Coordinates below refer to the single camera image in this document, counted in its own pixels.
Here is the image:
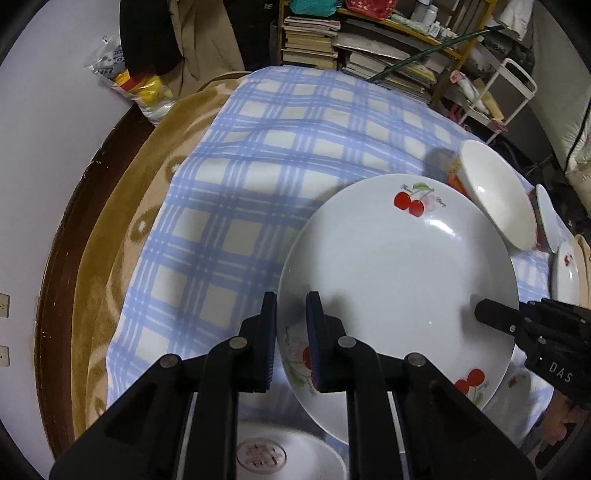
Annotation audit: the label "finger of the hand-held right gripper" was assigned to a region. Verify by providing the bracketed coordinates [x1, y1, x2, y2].
[475, 299, 525, 340]

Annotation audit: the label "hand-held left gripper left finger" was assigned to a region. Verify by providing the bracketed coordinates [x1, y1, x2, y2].
[48, 292, 278, 480]

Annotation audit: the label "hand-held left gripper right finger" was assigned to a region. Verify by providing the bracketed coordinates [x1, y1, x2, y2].
[305, 292, 536, 480]

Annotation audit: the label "large white cherry plate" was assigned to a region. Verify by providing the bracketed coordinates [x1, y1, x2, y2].
[278, 174, 520, 445]

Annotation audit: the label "white bowl orange pattern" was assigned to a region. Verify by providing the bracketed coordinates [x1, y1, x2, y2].
[447, 139, 539, 251]

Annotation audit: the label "person's right hand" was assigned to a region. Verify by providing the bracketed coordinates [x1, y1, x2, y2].
[541, 390, 583, 455]

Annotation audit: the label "small white cherry plate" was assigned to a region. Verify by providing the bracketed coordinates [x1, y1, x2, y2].
[553, 240, 581, 305]

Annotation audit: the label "white plate pale print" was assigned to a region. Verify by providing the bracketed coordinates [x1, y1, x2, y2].
[480, 355, 555, 444]

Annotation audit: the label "small bowl red green pattern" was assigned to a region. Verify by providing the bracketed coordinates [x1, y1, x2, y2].
[534, 184, 561, 254]

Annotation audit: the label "white bowl red stamp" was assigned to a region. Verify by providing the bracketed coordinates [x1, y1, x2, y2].
[235, 418, 348, 480]

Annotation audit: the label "blue plaid blanket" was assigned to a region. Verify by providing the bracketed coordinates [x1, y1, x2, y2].
[106, 66, 555, 444]

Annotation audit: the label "tan patterned blanket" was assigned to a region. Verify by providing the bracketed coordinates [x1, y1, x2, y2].
[69, 71, 250, 444]

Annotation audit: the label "cream padded cover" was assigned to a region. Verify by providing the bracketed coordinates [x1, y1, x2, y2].
[531, 0, 591, 185]

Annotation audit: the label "stack of flat books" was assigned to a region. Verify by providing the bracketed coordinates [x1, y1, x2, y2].
[342, 48, 439, 104]

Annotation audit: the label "wooden shelf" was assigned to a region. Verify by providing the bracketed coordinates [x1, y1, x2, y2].
[277, 0, 490, 107]

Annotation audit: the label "green pole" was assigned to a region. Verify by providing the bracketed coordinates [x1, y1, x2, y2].
[369, 25, 502, 84]

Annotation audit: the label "clear plastic bag yellow contents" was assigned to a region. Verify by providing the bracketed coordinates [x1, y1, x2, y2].
[85, 34, 178, 125]

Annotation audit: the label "stack of worn books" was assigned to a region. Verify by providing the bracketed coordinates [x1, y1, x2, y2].
[279, 16, 342, 72]

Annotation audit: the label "grey flat board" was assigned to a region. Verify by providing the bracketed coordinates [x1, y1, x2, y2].
[333, 31, 416, 63]

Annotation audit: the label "beige coat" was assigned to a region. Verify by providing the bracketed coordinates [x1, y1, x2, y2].
[173, 0, 245, 100]

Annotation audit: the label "black coat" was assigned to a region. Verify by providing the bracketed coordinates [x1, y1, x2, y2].
[119, 0, 185, 77]

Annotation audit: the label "red patterned bag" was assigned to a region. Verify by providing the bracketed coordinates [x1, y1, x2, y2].
[344, 0, 398, 19]

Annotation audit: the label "black cable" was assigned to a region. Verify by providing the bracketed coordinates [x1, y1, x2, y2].
[561, 104, 591, 171]

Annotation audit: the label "white wire cart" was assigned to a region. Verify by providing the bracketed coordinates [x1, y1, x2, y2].
[445, 58, 539, 146]

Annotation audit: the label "dark brown wooden frame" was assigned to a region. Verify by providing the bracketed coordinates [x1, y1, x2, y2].
[34, 104, 158, 457]

